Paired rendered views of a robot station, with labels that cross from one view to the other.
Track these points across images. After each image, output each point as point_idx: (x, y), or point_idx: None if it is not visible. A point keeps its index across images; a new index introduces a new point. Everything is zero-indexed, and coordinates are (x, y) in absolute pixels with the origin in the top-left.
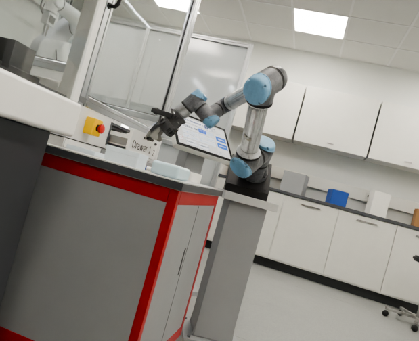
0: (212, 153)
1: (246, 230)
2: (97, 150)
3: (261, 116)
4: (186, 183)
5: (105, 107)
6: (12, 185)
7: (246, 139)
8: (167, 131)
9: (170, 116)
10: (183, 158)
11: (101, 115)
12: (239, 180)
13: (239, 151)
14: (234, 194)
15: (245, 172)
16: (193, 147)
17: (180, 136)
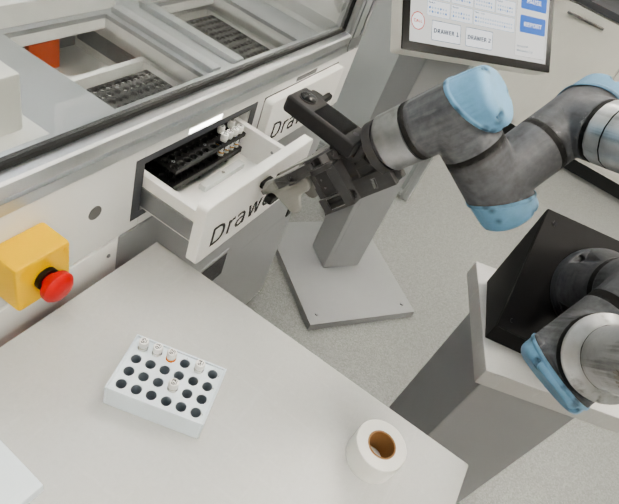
0: (499, 56)
1: (512, 425)
2: (102, 253)
3: None
4: None
5: (81, 157)
6: None
7: None
8: (332, 201)
9: (350, 152)
10: (419, 57)
11: (72, 187)
12: (540, 323)
13: (570, 362)
14: (509, 382)
15: (564, 407)
16: (449, 48)
17: (417, 18)
